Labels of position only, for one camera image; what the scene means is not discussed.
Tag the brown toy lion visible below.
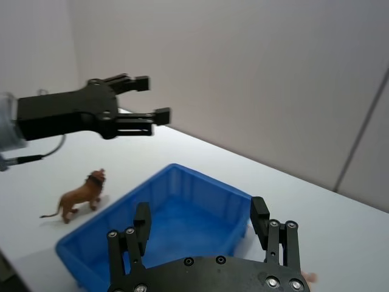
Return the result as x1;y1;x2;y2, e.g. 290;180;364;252
39;169;107;224

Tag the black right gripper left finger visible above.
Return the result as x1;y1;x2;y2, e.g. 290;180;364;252
106;202;152;292

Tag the thin dark gripper cable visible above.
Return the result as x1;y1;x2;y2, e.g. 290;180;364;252
0;134;67;172

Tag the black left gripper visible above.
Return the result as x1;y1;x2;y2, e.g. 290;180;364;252
16;72;171;141

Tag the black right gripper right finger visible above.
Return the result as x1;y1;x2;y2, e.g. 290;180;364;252
250;196;302;268

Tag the blue plastic bin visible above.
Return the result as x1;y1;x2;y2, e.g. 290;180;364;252
55;163;253;290

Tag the small pink toy figure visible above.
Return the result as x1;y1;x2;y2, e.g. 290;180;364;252
303;269;319;285

